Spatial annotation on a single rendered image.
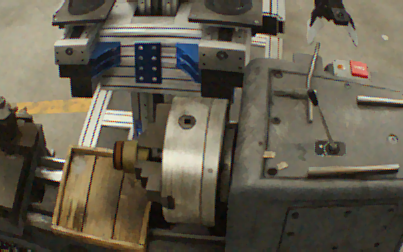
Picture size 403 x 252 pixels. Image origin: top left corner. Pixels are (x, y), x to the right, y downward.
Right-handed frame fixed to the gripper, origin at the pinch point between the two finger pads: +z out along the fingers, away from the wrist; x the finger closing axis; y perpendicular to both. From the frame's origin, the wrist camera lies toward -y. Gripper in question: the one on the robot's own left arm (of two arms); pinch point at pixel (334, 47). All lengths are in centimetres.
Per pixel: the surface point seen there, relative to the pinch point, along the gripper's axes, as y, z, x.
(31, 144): 16, 34, 87
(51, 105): 163, 107, 113
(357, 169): -25.5, 19.3, -1.7
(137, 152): 3, 29, 50
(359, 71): 10.8, 12.7, -11.2
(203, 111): -0.1, 16.9, 33.7
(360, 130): -10.5, 18.3, -5.8
